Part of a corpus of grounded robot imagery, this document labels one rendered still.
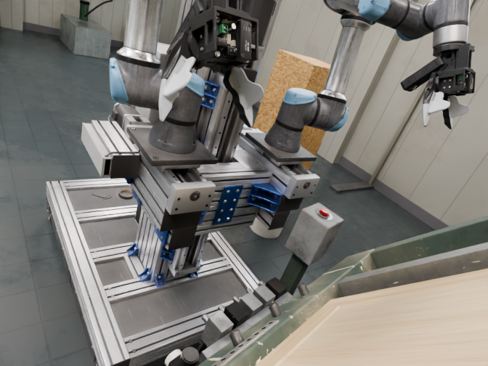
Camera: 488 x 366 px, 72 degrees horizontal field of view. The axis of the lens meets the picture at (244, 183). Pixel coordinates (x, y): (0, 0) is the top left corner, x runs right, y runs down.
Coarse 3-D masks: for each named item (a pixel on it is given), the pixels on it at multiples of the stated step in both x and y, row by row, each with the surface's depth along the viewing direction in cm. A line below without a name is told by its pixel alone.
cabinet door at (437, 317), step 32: (416, 288) 69; (448, 288) 63; (480, 288) 57; (320, 320) 75; (352, 320) 68; (384, 320) 61; (416, 320) 55; (448, 320) 51; (480, 320) 47; (288, 352) 65; (320, 352) 59; (352, 352) 54; (384, 352) 50; (416, 352) 46; (448, 352) 43; (480, 352) 40
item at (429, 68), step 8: (440, 56) 83; (432, 64) 85; (440, 64) 83; (416, 72) 88; (424, 72) 86; (432, 72) 85; (408, 80) 89; (416, 80) 88; (424, 80) 89; (408, 88) 90; (416, 88) 91
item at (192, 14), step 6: (198, 0) 45; (192, 6) 46; (198, 6) 45; (192, 12) 46; (198, 12) 45; (186, 18) 48; (186, 24) 48; (180, 30) 49; (174, 42) 50; (168, 48) 52; (192, 66) 54
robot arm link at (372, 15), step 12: (324, 0) 117; (336, 0) 108; (348, 0) 100; (360, 0) 89; (372, 0) 85; (384, 0) 85; (396, 0) 86; (408, 0) 87; (336, 12) 124; (360, 12) 89; (372, 12) 86; (384, 12) 86; (396, 12) 86; (384, 24) 90; (396, 24) 89
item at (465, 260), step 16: (432, 256) 79; (448, 256) 74; (464, 256) 71; (480, 256) 69; (368, 272) 90; (384, 272) 83; (400, 272) 81; (416, 272) 78; (432, 272) 76; (448, 272) 74; (464, 272) 72; (352, 288) 90; (368, 288) 87; (384, 288) 84
